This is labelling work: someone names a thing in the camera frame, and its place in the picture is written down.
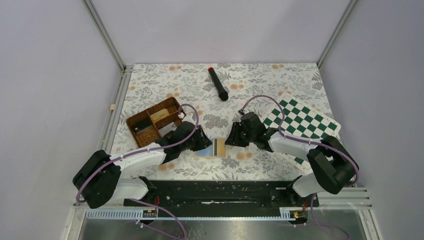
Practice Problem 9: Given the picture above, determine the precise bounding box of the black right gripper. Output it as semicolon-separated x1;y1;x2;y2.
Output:
224;122;256;148

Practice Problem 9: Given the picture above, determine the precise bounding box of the beige leather card holder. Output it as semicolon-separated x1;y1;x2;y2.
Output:
195;138;228;159

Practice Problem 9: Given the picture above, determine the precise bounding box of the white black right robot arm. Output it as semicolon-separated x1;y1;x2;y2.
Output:
225;112;359;206

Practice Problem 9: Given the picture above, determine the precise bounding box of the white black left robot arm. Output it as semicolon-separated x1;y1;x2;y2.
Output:
72;121;213;209

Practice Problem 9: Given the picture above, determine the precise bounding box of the blue credit card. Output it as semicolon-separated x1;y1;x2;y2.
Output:
195;145;214;158

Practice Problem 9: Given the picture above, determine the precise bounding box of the silver card in basket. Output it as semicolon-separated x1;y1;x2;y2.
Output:
158;122;177;136

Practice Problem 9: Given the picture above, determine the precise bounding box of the gold card in basket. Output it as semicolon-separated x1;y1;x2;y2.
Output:
150;108;170;123

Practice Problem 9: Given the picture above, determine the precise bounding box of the black card in basket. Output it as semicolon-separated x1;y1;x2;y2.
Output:
131;118;153;135

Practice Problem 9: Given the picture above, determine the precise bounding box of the black microphone orange tip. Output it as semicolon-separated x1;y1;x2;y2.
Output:
207;66;229;102

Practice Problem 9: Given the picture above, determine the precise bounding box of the green white chessboard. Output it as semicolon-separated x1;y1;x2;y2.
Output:
261;92;342;173

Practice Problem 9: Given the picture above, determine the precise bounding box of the brown woven divided basket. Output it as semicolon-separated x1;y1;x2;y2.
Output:
126;96;184;148

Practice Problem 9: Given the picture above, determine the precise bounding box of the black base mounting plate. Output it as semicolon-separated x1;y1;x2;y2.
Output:
141;180;319;218

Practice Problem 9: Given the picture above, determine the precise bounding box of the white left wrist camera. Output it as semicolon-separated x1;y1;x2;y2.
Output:
178;112;193;123

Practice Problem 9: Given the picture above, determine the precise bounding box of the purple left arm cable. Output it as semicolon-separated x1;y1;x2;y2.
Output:
75;103;200;240

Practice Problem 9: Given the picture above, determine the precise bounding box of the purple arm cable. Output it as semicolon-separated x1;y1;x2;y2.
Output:
75;103;200;240
239;95;360;240

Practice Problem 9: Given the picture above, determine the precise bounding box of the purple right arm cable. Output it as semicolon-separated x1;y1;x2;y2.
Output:
239;95;360;240

